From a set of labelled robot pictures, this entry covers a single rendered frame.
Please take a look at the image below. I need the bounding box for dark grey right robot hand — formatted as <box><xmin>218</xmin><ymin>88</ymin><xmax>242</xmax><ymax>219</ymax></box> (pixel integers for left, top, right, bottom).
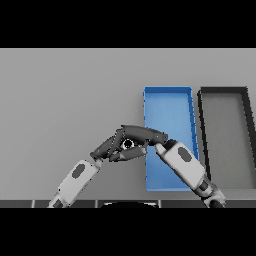
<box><xmin>119</xmin><ymin>124</ymin><xmax>169</xmax><ymax>148</ymax></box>

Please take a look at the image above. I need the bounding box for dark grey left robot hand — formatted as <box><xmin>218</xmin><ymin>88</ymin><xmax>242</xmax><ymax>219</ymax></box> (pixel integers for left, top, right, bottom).
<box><xmin>89</xmin><ymin>129</ymin><xmax>149</xmax><ymax>163</ymax></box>

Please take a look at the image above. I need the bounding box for blue bin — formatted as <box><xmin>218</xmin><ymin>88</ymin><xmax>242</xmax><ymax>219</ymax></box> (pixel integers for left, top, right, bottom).
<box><xmin>142</xmin><ymin>85</ymin><xmax>200</xmax><ymax>193</ymax></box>

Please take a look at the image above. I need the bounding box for dark grey bin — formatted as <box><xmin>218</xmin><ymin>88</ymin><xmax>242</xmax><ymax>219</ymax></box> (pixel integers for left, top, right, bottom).
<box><xmin>196</xmin><ymin>86</ymin><xmax>256</xmax><ymax>191</ymax></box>

